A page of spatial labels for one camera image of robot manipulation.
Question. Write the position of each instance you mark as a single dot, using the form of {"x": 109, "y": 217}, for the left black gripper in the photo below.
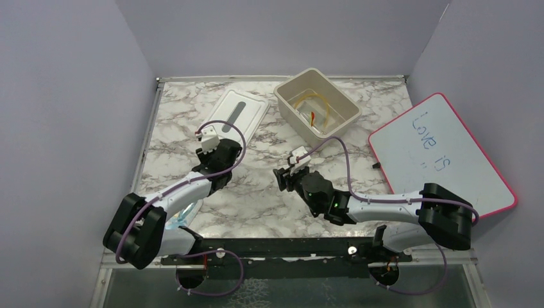
{"x": 203, "y": 156}

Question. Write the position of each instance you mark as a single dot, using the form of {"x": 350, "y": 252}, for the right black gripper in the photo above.
{"x": 283, "y": 177}

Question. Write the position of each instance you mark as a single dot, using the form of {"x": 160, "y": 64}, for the white bin lid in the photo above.
{"x": 242, "y": 109}

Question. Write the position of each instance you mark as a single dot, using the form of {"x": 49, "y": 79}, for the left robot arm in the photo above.
{"x": 137, "y": 233}

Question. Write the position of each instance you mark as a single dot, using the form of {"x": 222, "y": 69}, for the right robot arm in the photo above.
{"x": 431, "y": 215}

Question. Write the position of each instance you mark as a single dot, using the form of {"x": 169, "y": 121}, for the blue goggles in bag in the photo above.
{"x": 184, "y": 218}

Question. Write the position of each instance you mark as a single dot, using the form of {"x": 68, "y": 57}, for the beige plastic bin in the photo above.
{"x": 311, "y": 91}

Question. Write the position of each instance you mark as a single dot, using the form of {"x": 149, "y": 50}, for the pink framed whiteboard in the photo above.
{"x": 430, "y": 143}

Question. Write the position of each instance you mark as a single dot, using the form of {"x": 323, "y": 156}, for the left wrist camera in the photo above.
{"x": 208, "y": 138}

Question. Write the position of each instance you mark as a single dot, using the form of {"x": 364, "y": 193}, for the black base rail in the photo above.
{"x": 276, "y": 258}

